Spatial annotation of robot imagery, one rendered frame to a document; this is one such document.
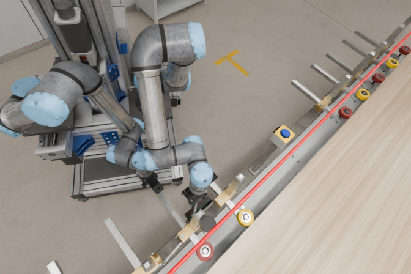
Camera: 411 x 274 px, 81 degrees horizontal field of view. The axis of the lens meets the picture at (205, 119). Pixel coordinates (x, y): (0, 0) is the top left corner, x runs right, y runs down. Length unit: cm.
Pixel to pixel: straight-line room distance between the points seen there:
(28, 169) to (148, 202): 107
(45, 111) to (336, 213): 137
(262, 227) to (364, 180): 68
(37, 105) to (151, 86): 32
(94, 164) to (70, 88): 137
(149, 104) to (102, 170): 139
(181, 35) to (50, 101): 42
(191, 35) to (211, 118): 181
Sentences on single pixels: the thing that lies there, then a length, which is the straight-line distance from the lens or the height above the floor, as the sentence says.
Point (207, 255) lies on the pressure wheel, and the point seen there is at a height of 91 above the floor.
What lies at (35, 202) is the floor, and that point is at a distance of 247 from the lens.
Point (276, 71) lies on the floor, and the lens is 316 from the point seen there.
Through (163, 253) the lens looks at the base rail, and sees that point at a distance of 145.
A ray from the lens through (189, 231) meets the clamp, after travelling 128.
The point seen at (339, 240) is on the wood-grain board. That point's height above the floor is 90.
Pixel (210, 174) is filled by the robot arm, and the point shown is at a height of 137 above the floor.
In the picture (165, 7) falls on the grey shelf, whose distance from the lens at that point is 352.
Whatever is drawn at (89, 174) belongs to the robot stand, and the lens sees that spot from 215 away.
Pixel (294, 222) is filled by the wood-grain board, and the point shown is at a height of 90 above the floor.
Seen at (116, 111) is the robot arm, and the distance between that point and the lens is 102.
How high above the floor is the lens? 215
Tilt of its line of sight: 59 degrees down
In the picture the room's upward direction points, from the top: 12 degrees clockwise
